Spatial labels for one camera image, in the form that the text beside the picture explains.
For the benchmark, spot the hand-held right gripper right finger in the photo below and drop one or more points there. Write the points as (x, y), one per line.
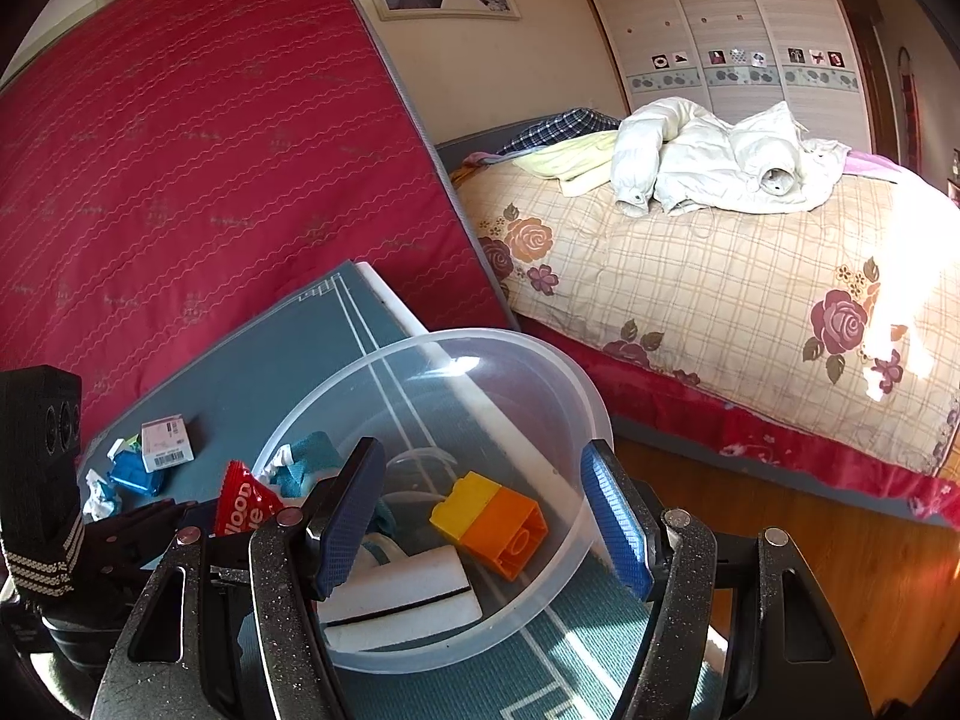
(615, 517)

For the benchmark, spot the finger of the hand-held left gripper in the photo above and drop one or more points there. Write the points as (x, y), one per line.
(165, 521)
(124, 562)

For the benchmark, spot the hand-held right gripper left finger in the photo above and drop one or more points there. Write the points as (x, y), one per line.
(349, 517)

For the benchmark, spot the blue crinkled packet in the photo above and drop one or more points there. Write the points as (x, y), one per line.
(135, 476)

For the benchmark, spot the small white labelled box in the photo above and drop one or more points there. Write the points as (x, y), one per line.
(169, 442)

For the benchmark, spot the red glue packet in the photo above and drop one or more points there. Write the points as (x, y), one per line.
(244, 499)

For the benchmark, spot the long white box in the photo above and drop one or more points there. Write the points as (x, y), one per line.
(405, 592)

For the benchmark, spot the yellow orange toy block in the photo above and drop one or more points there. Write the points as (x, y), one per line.
(487, 517)

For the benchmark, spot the clear plastic bowl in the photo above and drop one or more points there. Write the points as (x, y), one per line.
(480, 360)

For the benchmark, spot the red bed skirt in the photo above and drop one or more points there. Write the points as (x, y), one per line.
(750, 435)

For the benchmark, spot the teal table mat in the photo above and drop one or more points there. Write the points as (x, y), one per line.
(240, 360)

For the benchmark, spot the floral checked quilt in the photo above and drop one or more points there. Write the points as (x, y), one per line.
(712, 277)

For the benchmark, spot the pale yellow cloth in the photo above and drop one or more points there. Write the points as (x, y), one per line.
(577, 161)

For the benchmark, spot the red mattress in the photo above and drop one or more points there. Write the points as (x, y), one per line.
(187, 127)

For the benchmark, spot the white puffer jacket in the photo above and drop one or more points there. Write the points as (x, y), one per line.
(712, 157)

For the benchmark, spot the dark plaid cloth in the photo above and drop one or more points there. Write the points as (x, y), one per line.
(562, 127)

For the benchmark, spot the purple blanket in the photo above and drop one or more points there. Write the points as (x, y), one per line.
(874, 163)

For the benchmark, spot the white sliding-door wardrobe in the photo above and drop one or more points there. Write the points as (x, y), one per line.
(735, 15)

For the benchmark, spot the dark wooden door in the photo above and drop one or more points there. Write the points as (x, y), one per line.
(870, 52)

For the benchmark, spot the grey bed frame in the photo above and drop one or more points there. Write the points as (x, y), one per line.
(465, 146)

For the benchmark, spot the red hanging wall ornament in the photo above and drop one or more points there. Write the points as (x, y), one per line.
(909, 112)

